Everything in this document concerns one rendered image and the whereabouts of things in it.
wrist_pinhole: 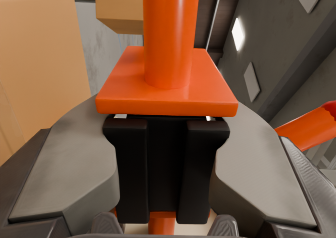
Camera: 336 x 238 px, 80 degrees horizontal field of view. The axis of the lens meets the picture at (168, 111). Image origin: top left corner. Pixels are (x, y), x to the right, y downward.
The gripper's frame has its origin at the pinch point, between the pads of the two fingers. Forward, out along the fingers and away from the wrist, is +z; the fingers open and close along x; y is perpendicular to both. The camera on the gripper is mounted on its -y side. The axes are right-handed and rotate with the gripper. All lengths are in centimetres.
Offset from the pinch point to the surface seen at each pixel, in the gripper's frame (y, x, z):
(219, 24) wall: 137, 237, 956
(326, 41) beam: 63, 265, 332
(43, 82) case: 4.2, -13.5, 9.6
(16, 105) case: 4.2, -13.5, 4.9
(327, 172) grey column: 129, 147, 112
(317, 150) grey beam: 168, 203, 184
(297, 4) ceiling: 20, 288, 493
